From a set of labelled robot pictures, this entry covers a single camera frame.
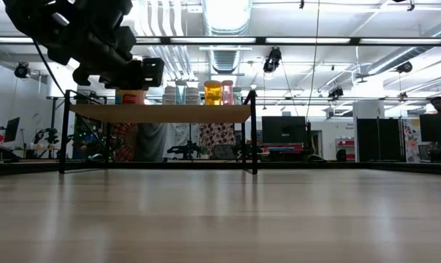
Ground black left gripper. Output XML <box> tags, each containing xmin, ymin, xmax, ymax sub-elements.
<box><xmin>72</xmin><ymin>27</ymin><xmax>165</xmax><ymax>91</ymax></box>

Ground fish oil bottle yellow cap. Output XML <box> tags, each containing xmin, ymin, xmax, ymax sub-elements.
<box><xmin>114</xmin><ymin>88</ymin><xmax>147</xmax><ymax>106</ymax></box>

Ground white melatonin bottle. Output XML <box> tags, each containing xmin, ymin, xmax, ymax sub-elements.
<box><xmin>185</xmin><ymin>86</ymin><xmax>202</xmax><ymax>106</ymax></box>
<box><xmin>162</xmin><ymin>85</ymin><xmax>176</xmax><ymax>106</ymax></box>

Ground orange pill vial white cap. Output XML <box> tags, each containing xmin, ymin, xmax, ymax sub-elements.
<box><xmin>203</xmin><ymin>80</ymin><xmax>223</xmax><ymax>106</ymax></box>

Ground pink pill vial white cap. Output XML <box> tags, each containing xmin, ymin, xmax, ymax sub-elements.
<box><xmin>222</xmin><ymin>80</ymin><xmax>235</xmax><ymax>106</ymax></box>

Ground wooden shelf black metal legs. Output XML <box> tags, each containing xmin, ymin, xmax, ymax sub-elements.
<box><xmin>58</xmin><ymin>89</ymin><xmax>259</xmax><ymax>175</ymax></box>

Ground person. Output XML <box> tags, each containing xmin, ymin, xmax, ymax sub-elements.
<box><xmin>426</xmin><ymin>96</ymin><xmax>441</xmax><ymax>161</ymax></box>
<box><xmin>110</xmin><ymin>123</ymin><xmax>139</xmax><ymax>162</ymax></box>

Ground grey cloth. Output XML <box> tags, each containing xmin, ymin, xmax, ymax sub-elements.
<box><xmin>137</xmin><ymin>123</ymin><xmax>177</xmax><ymax>162</ymax></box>

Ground dotted patterned cloth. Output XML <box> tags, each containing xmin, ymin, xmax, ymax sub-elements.
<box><xmin>200</xmin><ymin>123</ymin><xmax>236</xmax><ymax>147</ymax></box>

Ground black monitor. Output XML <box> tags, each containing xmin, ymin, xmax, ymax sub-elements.
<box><xmin>419</xmin><ymin>112</ymin><xmax>441</xmax><ymax>142</ymax></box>
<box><xmin>261</xmin><ymin>115</ymin><xmax>307</xmax><ymax>144</ymax></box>
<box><xmin>3</xmin><ymin>116</ymin><xmax>21</xmax><ymax>142</ymax></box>

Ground black partition panel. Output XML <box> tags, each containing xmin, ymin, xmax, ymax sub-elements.
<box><xmin>356</xmin><ymin>117</ymin><xmax>404</xmax><ymax>162</ymax></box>

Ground floral print panel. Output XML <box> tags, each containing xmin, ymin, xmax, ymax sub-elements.
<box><xmin>402</xmin><ymin>117</ymin><xmax>422</xmax><ymax>164</ymax></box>

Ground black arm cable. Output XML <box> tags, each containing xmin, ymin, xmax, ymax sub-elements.
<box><xmin>31</xmin><ymin>38</ymin><xmax>66</xmax><ymax>96</ymax></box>

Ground silver ventilation duct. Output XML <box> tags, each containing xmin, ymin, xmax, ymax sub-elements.
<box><xmin>201</xmin><ymin>0</ymin><xmax>253</xmax><ymax>74</ymax></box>

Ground thin black hanging cable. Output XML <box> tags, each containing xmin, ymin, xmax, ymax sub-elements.
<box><xmin>306</xmin><ymin>0</ymin><xmax>321</xmax><ymax>121</ymax></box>

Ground black aluminium rig frame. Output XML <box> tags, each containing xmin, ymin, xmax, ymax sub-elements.
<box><xmin>0</xmin><ymin>35</ymin><xmax>441</xmax><ymax>177</ymax></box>

